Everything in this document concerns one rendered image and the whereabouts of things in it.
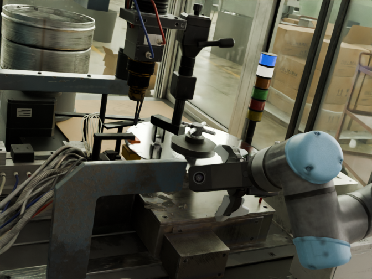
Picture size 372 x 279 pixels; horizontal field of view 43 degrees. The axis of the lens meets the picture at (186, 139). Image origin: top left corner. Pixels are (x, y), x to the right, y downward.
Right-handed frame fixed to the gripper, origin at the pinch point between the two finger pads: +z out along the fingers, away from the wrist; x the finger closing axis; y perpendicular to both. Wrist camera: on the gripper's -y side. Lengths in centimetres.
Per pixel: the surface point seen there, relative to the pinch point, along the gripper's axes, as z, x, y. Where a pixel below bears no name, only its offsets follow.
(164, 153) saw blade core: 9.0, 7.5, -7.9
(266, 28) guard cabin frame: 39, 58, 36
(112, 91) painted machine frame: 24.0, 25.6, -17.1
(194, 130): 9.2, 13.3, -0.6
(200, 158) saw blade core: 7.7, 6.6, 0.2
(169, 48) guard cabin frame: 103, 74, 22
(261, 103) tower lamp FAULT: 23.6, 26.1, 24.5
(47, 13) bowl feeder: 75, 69, -33
